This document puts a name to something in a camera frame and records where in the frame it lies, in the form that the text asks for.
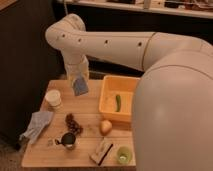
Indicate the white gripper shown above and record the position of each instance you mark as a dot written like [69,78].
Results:
[76,70]

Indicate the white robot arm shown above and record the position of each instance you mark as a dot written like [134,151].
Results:
[172,110]

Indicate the white paper cup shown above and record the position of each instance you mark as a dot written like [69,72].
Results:
[53,98]

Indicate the black metal cup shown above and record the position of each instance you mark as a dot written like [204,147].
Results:
[67,140]

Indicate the green cup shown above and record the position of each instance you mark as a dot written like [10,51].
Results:
[124,155]

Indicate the brown pine cone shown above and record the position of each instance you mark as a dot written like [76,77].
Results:
[72,125]

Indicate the yellow plastic bin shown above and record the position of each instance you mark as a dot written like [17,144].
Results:
[117,85]

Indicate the green pepper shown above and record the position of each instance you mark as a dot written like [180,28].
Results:
[118,102]

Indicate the grey cloth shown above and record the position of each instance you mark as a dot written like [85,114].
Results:
[39,120]

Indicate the orange fruit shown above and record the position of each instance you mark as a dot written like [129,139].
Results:
[105,127]

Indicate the wooden block brush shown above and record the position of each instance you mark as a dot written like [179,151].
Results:
[101,151]

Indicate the wooden shelf with clutter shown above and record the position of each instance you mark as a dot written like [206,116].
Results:
[150,6]

